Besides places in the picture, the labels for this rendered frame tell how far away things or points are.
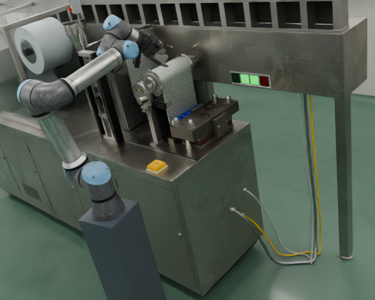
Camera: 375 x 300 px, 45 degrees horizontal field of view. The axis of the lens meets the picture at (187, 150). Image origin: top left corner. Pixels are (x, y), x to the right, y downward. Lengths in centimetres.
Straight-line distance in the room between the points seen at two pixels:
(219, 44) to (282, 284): 143
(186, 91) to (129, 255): 95
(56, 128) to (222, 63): 100
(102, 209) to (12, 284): 155
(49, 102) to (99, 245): 71
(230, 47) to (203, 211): 87
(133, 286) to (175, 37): 138
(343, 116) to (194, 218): 92
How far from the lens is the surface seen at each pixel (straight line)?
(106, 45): 204
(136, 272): 221
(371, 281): 287
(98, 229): 206
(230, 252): 278
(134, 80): 258
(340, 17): 208
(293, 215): 332
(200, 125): 236
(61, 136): 199
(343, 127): 246
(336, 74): 217
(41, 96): 182
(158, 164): 230
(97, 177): 195
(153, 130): 252
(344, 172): 260
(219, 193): 251
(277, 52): 228
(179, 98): 250
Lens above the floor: 204
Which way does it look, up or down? 28 degrees down
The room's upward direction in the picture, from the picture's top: 12 degrees counter-clockwise
